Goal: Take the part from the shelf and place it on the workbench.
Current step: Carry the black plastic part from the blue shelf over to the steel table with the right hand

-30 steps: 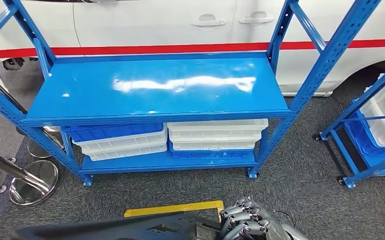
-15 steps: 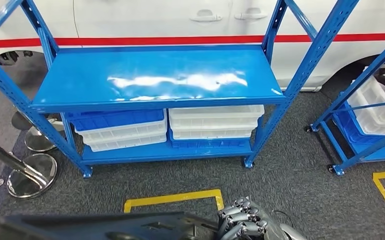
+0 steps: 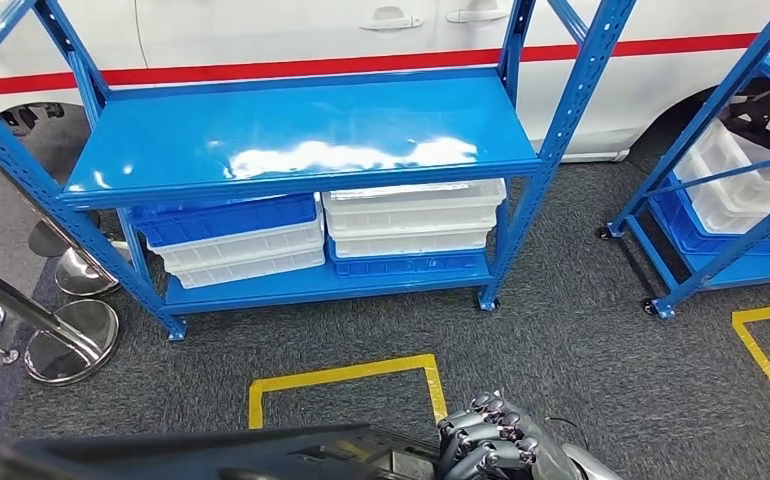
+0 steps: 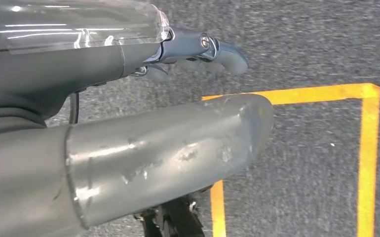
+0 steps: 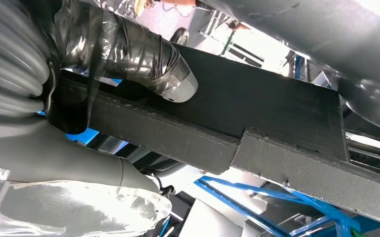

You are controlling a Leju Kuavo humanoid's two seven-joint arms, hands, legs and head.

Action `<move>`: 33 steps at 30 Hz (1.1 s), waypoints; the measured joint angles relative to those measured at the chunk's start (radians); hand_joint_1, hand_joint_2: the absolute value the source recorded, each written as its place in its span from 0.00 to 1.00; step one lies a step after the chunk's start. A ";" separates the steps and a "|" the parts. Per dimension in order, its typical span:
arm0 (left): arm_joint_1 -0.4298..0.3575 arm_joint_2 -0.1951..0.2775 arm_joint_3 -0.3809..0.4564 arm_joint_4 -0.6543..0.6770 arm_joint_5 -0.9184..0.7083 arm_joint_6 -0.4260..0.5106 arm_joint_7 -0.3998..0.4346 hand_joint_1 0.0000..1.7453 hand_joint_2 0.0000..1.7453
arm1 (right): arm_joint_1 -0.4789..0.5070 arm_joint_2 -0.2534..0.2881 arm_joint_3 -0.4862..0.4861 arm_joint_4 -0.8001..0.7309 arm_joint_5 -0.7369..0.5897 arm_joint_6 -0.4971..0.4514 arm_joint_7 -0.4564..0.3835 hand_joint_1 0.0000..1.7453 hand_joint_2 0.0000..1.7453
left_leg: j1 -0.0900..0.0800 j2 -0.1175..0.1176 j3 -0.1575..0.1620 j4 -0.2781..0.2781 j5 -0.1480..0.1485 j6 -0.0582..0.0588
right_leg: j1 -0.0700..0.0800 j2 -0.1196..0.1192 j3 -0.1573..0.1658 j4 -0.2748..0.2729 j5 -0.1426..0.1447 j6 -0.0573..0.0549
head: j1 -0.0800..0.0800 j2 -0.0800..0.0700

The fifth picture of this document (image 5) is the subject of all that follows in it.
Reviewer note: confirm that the blue metal shelf rack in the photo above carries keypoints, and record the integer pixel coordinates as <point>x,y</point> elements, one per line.
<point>342,222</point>

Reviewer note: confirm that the grey robot body shell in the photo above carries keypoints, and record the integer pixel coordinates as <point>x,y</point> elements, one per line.
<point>307,29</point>

